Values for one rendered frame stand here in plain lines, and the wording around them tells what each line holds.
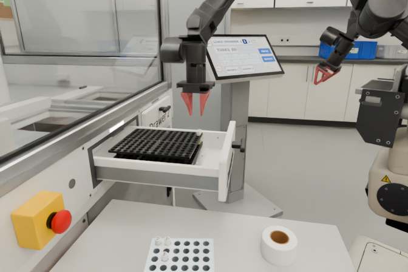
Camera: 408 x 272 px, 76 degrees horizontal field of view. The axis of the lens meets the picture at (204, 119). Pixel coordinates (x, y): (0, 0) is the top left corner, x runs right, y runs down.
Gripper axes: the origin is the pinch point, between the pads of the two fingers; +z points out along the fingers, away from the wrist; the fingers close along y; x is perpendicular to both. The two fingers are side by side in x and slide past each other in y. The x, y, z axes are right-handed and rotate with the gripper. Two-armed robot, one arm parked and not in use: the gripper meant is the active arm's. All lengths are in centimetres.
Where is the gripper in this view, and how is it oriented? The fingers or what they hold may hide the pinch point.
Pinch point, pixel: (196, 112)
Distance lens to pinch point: 77.9
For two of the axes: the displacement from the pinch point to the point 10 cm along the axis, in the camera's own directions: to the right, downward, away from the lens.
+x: 2.0, -2.8, 9.4
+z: 0.0, 9.6, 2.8
